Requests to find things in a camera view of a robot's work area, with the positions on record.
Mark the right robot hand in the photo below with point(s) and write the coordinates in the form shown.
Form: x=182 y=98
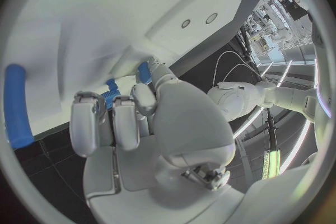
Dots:
x=183 y=123

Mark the blue ribbed plug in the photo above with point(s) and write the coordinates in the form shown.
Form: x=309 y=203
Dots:
x=111 y=84

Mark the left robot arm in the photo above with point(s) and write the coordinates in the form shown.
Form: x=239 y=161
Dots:
x=231 y=100

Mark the white task board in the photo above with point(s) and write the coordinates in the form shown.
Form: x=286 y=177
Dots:
x=105 y=18

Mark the black lamp stand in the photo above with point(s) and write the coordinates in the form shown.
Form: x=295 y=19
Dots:
x=270 y=133

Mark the glowing light bar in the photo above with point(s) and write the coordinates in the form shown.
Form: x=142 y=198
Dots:
x=273 y=165

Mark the thin long blue cylinder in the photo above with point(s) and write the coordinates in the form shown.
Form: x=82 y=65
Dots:
x=15 y=102

